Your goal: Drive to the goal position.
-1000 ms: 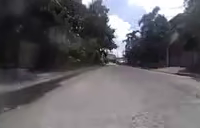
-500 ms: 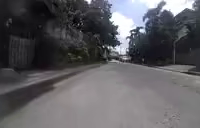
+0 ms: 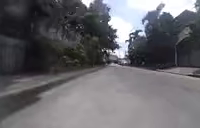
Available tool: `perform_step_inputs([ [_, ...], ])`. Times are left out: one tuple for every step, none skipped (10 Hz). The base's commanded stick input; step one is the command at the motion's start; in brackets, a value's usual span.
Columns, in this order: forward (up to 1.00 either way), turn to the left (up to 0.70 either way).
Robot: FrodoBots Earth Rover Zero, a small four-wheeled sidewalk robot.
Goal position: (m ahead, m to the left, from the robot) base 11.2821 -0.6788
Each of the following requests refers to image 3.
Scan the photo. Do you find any grey concrete road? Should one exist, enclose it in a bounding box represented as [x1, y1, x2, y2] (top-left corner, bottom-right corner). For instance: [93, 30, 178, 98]
[0, 63, 200, 128]

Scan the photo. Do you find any row of trees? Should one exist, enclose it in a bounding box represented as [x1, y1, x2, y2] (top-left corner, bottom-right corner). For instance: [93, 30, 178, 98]
[0, 0, 121, 73]

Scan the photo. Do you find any group of trees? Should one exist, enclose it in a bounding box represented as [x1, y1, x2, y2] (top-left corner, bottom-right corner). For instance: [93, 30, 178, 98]
[125, 0, 200, 68]

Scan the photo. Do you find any pale concrete pavement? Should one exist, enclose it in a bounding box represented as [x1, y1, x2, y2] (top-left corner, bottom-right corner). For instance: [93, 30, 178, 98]
[155, 65, 200, 80]

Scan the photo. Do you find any grey concrete pavement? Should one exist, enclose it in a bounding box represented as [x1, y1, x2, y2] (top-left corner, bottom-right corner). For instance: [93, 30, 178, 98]
[0, 65, 106, 105]

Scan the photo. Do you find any grey fence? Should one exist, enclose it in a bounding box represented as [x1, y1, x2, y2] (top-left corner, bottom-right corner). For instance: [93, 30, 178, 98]
[0, 32, 28, 76]

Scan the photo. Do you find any building with grey wall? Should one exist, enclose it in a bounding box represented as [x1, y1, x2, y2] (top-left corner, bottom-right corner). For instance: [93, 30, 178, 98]
[173, 9, 200, 68]

